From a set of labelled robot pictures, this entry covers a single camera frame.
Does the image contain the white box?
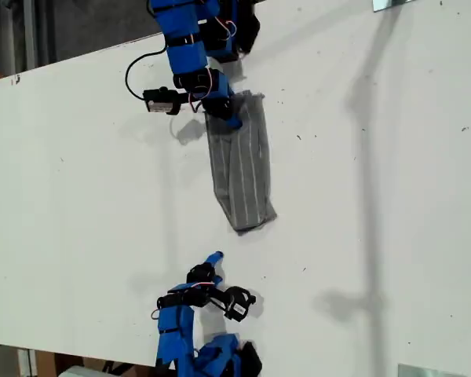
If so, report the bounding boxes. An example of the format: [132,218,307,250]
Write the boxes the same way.
[60,364,108,377]

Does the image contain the black camera box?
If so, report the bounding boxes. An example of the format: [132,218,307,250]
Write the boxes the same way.
[223,286,257,323]
[142,85,181,116]

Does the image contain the black camera cable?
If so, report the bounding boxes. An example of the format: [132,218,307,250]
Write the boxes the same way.
[125,46,169,102]

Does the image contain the grey striped square towel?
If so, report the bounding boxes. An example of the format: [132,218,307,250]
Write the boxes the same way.
[204,89,279,233]

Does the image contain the white table leg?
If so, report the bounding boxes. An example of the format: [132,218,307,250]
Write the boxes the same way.
[16,347,38,377]

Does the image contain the black camera stalk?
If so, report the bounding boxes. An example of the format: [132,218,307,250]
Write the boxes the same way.
[207,287,232,312]
[175,91,206,106]

